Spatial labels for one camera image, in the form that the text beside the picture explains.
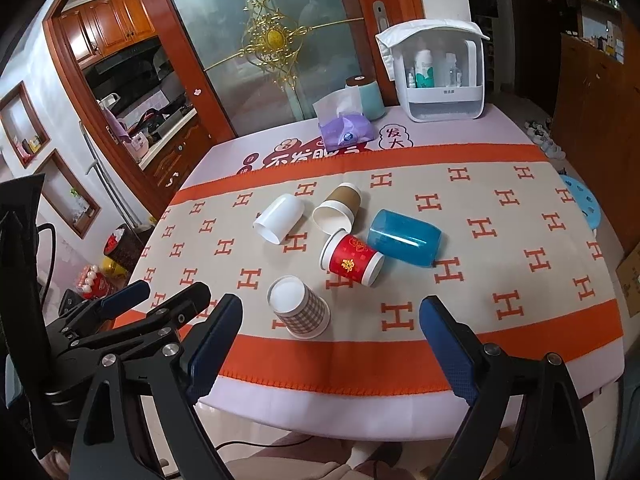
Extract wooden kitchen base cabinet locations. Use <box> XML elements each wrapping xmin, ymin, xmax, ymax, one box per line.
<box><xmin>139</xmin><ymin>110</ymin><xmax>213</xmax><ymax>193</ymax></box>

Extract shelf of small bottles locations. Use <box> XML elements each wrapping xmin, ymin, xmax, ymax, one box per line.
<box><xmin>551</xmin><ymin>0</ymin><xmax>632</xmax><ymax>66</ymax></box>

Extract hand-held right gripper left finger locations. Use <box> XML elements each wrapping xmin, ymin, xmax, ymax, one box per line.
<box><xmin>67</xmin><ymin>294</ymin><xmax>244</xmax><ymax>480</ymax></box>

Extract teal round canister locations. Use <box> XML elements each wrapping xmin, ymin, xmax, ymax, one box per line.
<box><xmin>345</xmin><ymin>76</ymin><xmax>386</xmax><ymax>121</ymax></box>

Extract wooden kitchen wall cabinets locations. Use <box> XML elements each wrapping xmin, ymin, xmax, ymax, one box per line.
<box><xmin>52</xmin><ymin>0</ymin><xmax>162</xmax><ymax>67</ymax></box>

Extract black cable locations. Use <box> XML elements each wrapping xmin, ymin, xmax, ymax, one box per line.
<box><xmin>36</xmin><ymin>224</ymin><xmax>57</xmax><ymax>306</ymax></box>

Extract orange patterned blanket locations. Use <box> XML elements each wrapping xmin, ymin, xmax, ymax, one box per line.
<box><xmin>132</xmin><ymin>142</ymin><xmax>624</xmax><ymax>394</ymax></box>

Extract clear plastic bottle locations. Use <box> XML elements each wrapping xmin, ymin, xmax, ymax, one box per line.
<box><xmin>439</xmin><ymin>52</ymin><xmax>459</xmax><ymax>87</ymax></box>

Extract dark flower basket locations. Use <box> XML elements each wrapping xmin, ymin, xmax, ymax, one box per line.
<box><xmin>102</xmin><ymin>226</ymin><xmax>149</xmax><ymax>274</ymax></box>

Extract black range hood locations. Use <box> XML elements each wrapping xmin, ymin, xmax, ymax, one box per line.
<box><xmin>82</xmin><ymin>42</ymin><xmax>167</xmax><ymax>102</ymax></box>

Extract person's beige pants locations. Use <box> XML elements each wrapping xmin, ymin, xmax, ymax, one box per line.
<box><xmin>222</xmin><ymin>432</ymin><xmax>453</xmax><ymax>480</ymax></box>

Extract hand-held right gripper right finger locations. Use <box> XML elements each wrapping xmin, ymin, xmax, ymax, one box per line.
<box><xmin>419</xmin><ymin>295</ymin><xmax>596</xmax><ymax>480</ymax></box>

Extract blue plastic stool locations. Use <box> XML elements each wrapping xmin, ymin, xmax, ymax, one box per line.
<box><xmin>557</xmin><ymin>174</ymin><xmax>601</xmax><ymax>234</ymax></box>

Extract white sneaker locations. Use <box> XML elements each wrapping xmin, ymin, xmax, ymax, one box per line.
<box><xmin>539</xmin><ymin>137</ymin><xmax>567</xmax><ymax>160</ymax></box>
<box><xmin>524</xmin><ymin>119</ymin><xmax>552</xmax><ymax>142</ymax></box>

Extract gold door ornament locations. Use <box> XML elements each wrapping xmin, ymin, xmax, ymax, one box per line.
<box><xmin>207</xmin><ymin>0</ymin><xmax>364</xmax><ymax>87</ymax></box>

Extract blue plastic cup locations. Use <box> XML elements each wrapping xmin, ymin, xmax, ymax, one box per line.
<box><xmin>367</xmin><ymin>208</ymin><xmax>443</xmax><ymax>268</ymax></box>

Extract white plastic cup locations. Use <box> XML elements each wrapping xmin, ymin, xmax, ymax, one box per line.
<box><xmin>253</xmin><ymin>193</ymin><xmax>305</xmax><ymax>245</ymax></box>

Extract white bottle teal print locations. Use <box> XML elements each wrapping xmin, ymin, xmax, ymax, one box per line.
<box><xmin>413</xmin><ymin>49</ymin><xmax>435</xmax><ymax>89</ymax></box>

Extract purple tissue pack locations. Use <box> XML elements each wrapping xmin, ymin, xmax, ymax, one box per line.
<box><xmin>313</xmin><ymin>94</ymin><xmax>379</xmax><ymax>150</ymax></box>

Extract checkered paper cup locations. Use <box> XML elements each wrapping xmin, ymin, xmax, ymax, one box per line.
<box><xmin>266</xmin><ymin>275</ymin><xmax>332</xmax><ymax>339</ymax></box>

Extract cardboard box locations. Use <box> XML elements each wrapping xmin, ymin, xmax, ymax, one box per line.
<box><xmin>615</xmin><ymin>241</ymin><xmax>640</xmax><ymax>319</ymax></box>

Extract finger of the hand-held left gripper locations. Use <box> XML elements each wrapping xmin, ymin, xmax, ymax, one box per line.
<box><xmin>47</xmin><ymin>281</ymin><xmax>152</xmax><ymax>346</ymax></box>
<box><xmin>70</xmin><ymin>282</ymin><xmax>212</xmax><ymax>361</ymax></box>

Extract white cosmetics storage box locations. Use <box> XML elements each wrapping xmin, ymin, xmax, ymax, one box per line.
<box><xmin>375</xmin><ymin>19</ymin><xmax>491</xmax><ymax>123</ymax></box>

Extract frosted glass door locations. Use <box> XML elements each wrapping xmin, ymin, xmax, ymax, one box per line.
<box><xmin>152</xmin><ymin>0</ymin><xmax>382</xmax><ymax>135</ymax></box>

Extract red paper cup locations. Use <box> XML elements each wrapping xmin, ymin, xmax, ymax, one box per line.
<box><xmin>319</xmin><ymin>229</ymin><xmax>385</xmax><ymax>288</ymax></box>

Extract pink printed tablecloth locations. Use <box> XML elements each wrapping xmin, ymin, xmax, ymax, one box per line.
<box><xmin>131</xmin><ymin>102</ymin><xmax>627</xmax><ymax>442</ymax></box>

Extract brown paper cup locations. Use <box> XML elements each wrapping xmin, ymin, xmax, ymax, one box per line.
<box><xmin>312</xmin><ymin>183</ymin><xmax>362</xmax><ymax>234</ymax></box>

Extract wooden framed wall niche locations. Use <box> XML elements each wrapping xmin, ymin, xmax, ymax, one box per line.
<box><xmin>34</xmin><ymin>149</ymin><xmax>102</xmax><ymax>239</ymax></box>
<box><xmin>0</xmin><ymin>81</ymin><xmax>52</xmax><ymax>169</ymax></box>

